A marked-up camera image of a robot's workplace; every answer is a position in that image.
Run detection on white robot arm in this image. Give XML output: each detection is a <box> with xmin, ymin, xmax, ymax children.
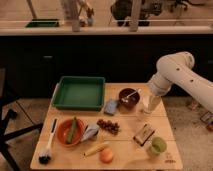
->
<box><xmin>147</xmin><ymin>52</ymin><xmax>213</xmax><ymax>114</ymax></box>

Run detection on white paper cup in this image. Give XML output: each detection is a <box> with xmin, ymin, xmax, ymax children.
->
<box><xmin>142</xmin><ymin>96</ymin><xmax>150</xmax><ymax>114</ymax></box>

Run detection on dark red bowl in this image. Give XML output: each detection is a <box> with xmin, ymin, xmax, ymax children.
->
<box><xmin>119</xmin><ymin>88</ymin><xmax>140</xmax><ymax>109</ymax></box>

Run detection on wooden folding table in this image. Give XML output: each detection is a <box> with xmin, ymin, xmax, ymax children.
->
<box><xmin>29</xmin><ymin>82</ymin><xmax>184</xmax><ymax>171</ymax></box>

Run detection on blue sponge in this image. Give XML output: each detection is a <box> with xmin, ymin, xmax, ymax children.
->
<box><xmin>104</xmin><ymin>99</ymin><xmax>118</xmax><ymax>115</ymax></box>

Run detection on green cup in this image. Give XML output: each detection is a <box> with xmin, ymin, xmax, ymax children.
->
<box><xmin>149</xmin><ymin>137</ymin><xmax>167</xmax><ymax>155</ymax></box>

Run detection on bunch of dark grapes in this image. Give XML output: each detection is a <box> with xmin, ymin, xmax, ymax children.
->
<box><xmin>97</xmin><ymin>119</ymin><xmax>119</xmax><ymax>135</ymax></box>

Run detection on yellow corn cob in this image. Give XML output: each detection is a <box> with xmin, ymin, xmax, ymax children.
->
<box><xmin>84</xmin><ymin>142</ymin><xmax>109</xmax><ymax>156</ymax></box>

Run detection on green plastic tray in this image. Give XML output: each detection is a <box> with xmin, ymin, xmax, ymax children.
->
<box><xmin>52</xmin><ymin>76</ymin><xmax>105</xmax><ymax>111</ymax></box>

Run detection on orange fruit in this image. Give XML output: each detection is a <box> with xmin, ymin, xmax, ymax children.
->
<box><xmin>99</xmin><ymin>148</ymin><xmax>114</xmax><ymax>163</ymax></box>

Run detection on green cucumber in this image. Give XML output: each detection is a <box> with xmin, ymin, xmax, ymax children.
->
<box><xmin>66</xmin><ymin>117</ymin><xmax>77</xmax><ymax>144</ymax></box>

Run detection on orange plate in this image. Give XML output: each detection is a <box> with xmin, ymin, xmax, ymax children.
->
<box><xmin>56</xmin><ymin>119</ymin><xmax>85</xmax><ymax>147</ymax></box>

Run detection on black white dish brush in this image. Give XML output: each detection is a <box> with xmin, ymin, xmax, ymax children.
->
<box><xmin>38</xmin><ymin>119</ymin><xmax>57</xmax><ymax>164</ymax></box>

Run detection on distant green tray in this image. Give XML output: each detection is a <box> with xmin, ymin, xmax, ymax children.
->
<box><xmin>26</xmin><ymin>19</ymin><xmax>59</xmax><ymax>28</ymax></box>

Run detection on black office chair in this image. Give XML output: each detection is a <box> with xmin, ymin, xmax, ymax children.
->
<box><xmin>0</xmin><ymin>68</ymin><xmax>43</xmax><ymax>171</ymax></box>

